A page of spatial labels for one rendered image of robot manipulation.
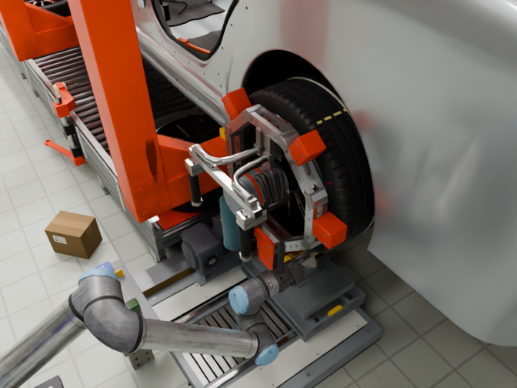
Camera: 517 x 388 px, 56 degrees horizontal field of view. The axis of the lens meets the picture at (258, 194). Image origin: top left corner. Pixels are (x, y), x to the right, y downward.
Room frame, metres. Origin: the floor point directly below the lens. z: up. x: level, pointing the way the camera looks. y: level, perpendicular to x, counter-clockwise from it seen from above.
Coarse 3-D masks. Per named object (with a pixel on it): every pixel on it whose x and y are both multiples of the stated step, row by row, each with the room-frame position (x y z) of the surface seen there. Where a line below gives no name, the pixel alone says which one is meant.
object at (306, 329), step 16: (256, 272) 1.54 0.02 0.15; (352, 288) 1.42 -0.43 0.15; (272, 304) 1.38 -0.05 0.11; (288, 304) 1.34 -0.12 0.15; (336, 304) 1.34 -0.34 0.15; (352, 304) 1.33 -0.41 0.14; (288, 320) 1.28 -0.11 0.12; (304, 320) 1.26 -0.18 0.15; (320, 320) 1.24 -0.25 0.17; (336, 320) 1.28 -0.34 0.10; (304, 336) 1.18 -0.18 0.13
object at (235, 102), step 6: (240, 90) 1.59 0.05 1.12; (228, 96) 1.56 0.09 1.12; (234, 96) 1.56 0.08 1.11; (240, 96) 1.57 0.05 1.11; (246, 96) 1.58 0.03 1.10; (222, 102) 1.59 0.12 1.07; (228, 102) 1.56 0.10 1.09; (234, 102) 1.55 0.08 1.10; (240, 102) 1.55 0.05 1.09; (246, 102) 1.56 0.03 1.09; (228, 108) 1.56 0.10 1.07; (234, 108) 1.53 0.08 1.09; (240, 108) 1.54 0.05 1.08; (246, 108) 1.55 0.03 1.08; (228, 114) 1.56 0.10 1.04; (234, 114) 1.53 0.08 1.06
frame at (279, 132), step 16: (256, 112) 1.45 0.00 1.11; (240, 128) 1.52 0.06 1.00; (272, 128) 1.35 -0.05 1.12; (288, 128) 1.34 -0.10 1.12; (240, 144) 1.59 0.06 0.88; (288, 144) 1.27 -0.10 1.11; (240, 160) 1.59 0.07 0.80; (288, 160) 1.26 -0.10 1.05; (304, 176) 1.21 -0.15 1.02; (304, 192) 1.19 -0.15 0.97; (320, 192) 1.18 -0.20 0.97; (320, 208) 1.18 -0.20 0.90; (272, 224) 1.41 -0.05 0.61; (272, 240) 1.34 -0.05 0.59; (288, 240) 1.28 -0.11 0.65; (304, 240) 1.18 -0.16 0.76
